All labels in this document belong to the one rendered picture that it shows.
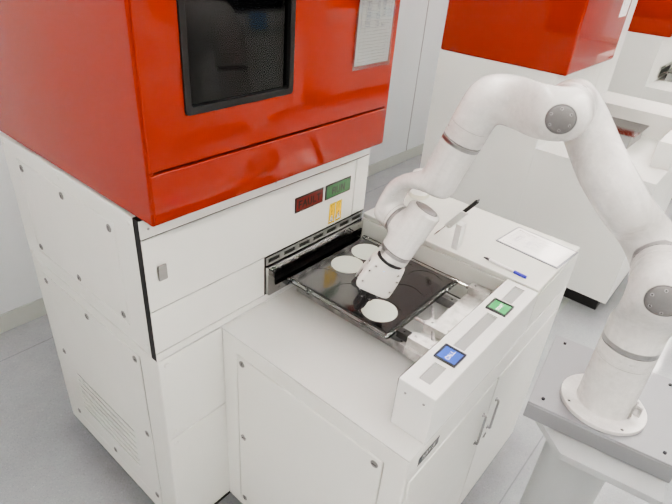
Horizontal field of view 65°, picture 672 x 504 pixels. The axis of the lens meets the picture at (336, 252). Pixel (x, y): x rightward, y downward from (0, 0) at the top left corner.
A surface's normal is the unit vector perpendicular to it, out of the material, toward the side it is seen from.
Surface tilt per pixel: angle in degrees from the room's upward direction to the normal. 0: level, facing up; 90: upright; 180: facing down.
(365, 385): 0
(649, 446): 2
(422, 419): 90
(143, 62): 90
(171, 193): 90
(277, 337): 0
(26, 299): 90
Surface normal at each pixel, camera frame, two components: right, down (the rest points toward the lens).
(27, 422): 0.07, -0.85
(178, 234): 0.76, 0.39
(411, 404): -0.65, 0.36
